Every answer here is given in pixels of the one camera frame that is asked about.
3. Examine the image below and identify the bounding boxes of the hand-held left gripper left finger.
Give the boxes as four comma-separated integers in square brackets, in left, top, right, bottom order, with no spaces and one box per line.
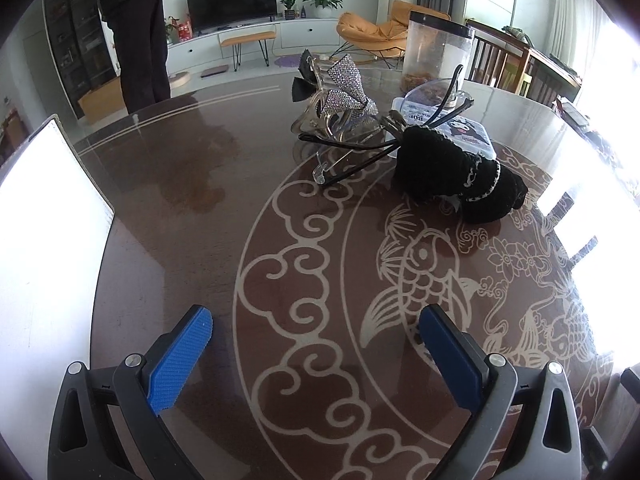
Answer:
[47,305,213,480]

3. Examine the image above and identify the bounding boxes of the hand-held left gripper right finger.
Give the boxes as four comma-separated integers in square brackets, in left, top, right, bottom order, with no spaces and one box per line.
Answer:
[418,305,583,480]

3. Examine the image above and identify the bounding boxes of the black knit cloth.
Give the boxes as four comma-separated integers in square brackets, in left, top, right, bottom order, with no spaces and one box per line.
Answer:
[392,125,530,225]

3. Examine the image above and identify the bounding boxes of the plastic container with printed lid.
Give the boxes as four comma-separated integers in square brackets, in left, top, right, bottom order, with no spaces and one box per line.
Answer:
[391,77,497,162]

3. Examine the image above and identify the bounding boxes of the black-framed glasses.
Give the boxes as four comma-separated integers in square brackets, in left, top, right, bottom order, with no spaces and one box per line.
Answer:
[298,62,474,189]

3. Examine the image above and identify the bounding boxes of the cardboard box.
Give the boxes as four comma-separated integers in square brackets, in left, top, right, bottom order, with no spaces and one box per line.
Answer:
[77,77,126,124]

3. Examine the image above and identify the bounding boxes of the rhinestone bow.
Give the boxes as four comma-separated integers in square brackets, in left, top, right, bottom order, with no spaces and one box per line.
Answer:
[320,55,380,117]

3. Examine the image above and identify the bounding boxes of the wooden chair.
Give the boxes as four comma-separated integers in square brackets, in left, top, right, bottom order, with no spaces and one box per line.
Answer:
[465,20,536,99]

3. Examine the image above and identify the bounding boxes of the black bow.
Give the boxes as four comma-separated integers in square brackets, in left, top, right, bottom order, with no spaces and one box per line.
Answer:
[291,49,317,104]

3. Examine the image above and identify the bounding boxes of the clear canister with black lid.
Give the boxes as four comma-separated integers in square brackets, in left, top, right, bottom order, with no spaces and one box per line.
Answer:
[401,10,476,93]

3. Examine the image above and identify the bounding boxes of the orange bench stool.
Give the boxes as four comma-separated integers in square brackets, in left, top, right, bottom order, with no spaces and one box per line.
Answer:
[220,31,277,72]

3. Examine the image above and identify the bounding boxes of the dark display bookcase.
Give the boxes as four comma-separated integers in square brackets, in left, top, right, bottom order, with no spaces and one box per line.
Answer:
[42,0,123,121]

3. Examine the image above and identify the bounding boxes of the orange lounge chair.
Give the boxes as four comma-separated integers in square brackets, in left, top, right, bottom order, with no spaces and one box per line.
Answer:
[336,0,452,68]

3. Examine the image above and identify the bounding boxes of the white tv cabinet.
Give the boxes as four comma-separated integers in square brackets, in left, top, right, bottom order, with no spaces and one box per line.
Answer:
[165,17,347,77]

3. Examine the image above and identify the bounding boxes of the black television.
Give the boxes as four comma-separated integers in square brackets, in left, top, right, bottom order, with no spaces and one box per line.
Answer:
[186,0,279,34]

